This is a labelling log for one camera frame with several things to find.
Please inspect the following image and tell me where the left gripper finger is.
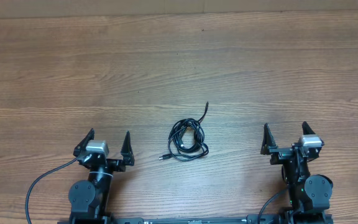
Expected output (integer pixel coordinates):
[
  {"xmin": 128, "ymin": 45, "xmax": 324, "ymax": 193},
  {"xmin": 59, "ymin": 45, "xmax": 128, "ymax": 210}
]
[
  {"xmin": 73, "ymin": 128, "xmax": 94, "ymax": 157},
  {"xmin": 121, "ymin": 131, "xmax": 135, "ymax": 166}
]

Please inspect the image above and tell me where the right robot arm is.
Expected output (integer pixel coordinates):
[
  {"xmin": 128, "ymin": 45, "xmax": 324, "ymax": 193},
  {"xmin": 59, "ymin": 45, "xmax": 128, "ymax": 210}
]
[{"xmin": 257, "ymin": 121, "xmax": 334, "ymax": 224}]

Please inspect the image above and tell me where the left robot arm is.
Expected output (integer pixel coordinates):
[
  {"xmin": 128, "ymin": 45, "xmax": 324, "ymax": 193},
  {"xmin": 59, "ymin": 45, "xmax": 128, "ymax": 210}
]
[{"xmin": 62, "ymin": 129, "xmax": 135, "ymax": 224}]

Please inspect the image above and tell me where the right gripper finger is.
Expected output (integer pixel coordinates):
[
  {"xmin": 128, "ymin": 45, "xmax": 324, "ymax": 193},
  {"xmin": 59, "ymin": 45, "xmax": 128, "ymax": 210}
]
[
  {"xmin": 260, "ymin": 123, "xmax": 277, "ymax": 155},
  {"xmin": 301, "ymin": 121, "xmax": 315, "ymax": 135}
]

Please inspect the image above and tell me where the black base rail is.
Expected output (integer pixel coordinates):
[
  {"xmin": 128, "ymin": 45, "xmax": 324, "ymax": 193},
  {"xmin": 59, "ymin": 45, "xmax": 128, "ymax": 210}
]
[{"xmin": 112, "ymin": 214, "xmax": 289, "ymax": 224}]

